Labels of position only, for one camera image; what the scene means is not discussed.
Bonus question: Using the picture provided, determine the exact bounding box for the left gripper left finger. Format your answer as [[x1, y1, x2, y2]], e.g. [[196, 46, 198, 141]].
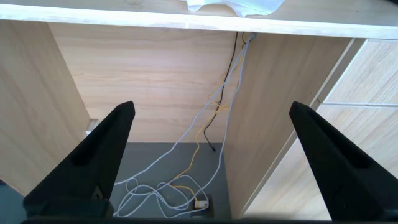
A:
[[22, 100, 136, 219]]

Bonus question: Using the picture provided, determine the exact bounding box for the wooden drawer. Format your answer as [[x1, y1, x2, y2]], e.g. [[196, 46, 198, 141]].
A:
[[322, 38, 398, 106], [244, 105, 398, 220]]

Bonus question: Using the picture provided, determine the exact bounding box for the black floor socket box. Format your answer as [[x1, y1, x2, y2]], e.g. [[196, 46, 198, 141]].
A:
[[190, 194, 215, 218]]

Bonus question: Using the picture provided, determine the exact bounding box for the yellow cable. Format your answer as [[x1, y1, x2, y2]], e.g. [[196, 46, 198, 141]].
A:
[[169, 73, 231, 203]]

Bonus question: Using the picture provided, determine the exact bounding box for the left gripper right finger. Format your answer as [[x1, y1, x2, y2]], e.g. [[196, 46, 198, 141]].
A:
[[289, 100, 398, 222]]

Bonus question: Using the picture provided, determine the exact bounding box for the white plastic bag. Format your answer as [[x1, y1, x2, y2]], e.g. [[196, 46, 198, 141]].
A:
[[180, 0, 285, 18]]

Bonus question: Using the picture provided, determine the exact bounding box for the wooden counter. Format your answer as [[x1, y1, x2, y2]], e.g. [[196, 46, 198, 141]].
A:
[[0, 0, 398, 220]]

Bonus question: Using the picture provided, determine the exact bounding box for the white cable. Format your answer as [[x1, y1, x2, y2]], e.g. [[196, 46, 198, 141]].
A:
[[112, 33, 256, 218], [113, 34, 253, 219]]

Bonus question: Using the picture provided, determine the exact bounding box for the black cable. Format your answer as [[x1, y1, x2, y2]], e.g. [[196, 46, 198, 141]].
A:
[[203, 31, 239, 153]]

